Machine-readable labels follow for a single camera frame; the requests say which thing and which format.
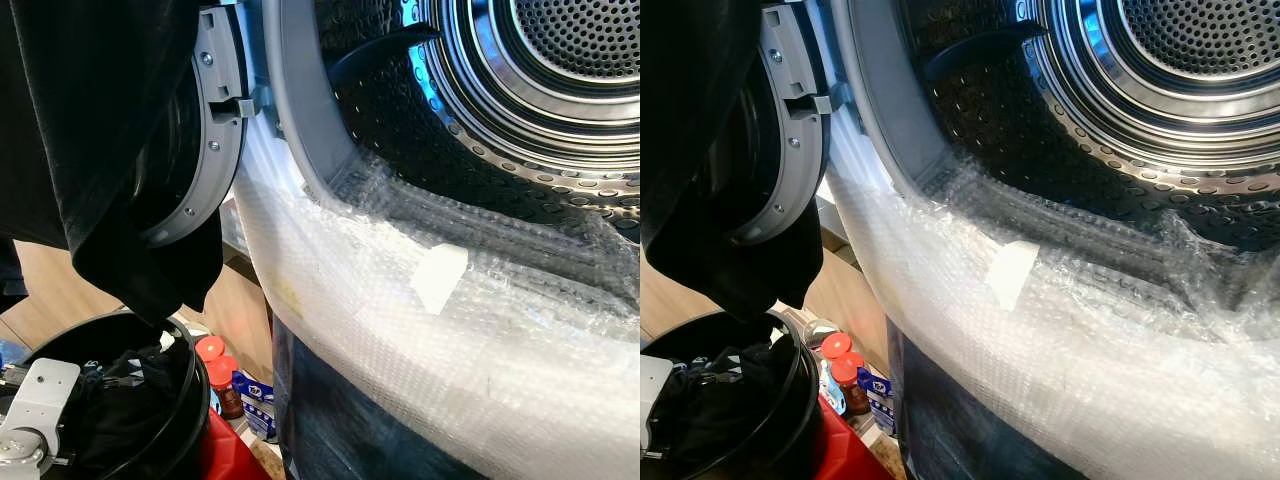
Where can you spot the black garment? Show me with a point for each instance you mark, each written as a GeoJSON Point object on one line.
{"type": "Point", "coordinates": [90, 120]}
{"type": "Point", "coordinates": [700, 120]}

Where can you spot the black clothes pile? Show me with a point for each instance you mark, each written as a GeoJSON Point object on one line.
{"type": "Point", "coordinates": [730, 410]}
{"type": "Point", "coordinates": [130, 410]}

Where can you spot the washing machine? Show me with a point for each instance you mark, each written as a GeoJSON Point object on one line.
{"type": "Point", "coordinates": [320, 410]}
{"type": "Point", "coordinates": [935, 425]}

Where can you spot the perforated steel washer drum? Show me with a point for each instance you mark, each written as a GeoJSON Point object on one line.
{"type": "Point", "coordinates": [1180, 100]}
{"type": "Point", "coordinates": [560, 100]}

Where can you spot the grey round washer door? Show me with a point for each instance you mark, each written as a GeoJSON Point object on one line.
{"type": "Point", "coordinates": [806, 140]}
{"type": "Point", "coordinates": [216, 150]}

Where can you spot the white tape piece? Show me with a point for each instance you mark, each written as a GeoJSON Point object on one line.
{"type": "Point", "coordinates": [440, 280]}
{"type": "Point", "coordinates": [1012, 275]}

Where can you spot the small red-capped bottle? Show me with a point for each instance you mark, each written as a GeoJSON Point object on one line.
{"type": "Point", "coordinates": [835, 346]}
{"type": "Point", "coordinates": [209, 348]}

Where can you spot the clear bubble wrap sheet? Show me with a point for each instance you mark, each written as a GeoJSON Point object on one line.
{"type": "Point", "coordinates": [1050, 375]}
{"type": "Point", "coordinates": [450, 370]}

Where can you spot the black round laundry bucket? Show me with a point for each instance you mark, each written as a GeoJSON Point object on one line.
{"type": "Point", "coordinates": [802, 420]}
{"type": "Point", "coordinates": [186, 420]}

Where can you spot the red-capped brown bottle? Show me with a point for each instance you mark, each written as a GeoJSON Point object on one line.
{"type": "Point", "coordinates": [850, 380]}
{"type": "Point", "coordinates": [226, 385]}

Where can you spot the grey washer door seal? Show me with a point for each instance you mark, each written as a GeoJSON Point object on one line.
{"type": "Point", "coordinates": [295, 90]}
{"type": "Point", "coordinates": [872, 90]}

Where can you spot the blue and white box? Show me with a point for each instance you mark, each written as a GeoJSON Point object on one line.
{"type": "Point", "coordinates": [255, 400]}
{"type": "Point", "coordinates": [880, 400]}

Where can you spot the red plastic container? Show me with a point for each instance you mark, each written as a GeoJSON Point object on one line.
{"type": "Point", "coordinates": [228, 458]}
{"type": "Point", "coordinates": [845, 455]}

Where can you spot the black drum paddle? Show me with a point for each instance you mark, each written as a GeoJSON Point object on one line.
{"type": "Point", "coordinates": [380, 50]}
{"type": "Point", "coordinates": [980, 46]}

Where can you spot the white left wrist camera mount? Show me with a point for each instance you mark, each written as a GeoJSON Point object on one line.
{"type": "Point", "coordinates": [652, 400]}
{"type": "Point", "coordinates": [40, 395]}

